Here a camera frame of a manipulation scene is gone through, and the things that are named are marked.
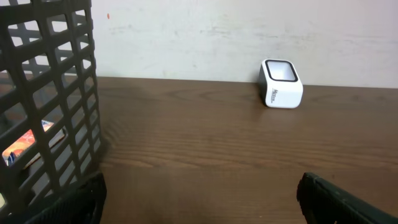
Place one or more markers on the white barcode scanner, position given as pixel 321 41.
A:
pixel 279 84

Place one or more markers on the orange small box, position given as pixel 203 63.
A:
pixel 15 150

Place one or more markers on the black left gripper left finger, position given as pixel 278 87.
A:
pixel 81 202

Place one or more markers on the grey plastic mesh basket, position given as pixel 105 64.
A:
pixel 48 82

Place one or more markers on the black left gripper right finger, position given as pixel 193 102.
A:
pixel 323 202

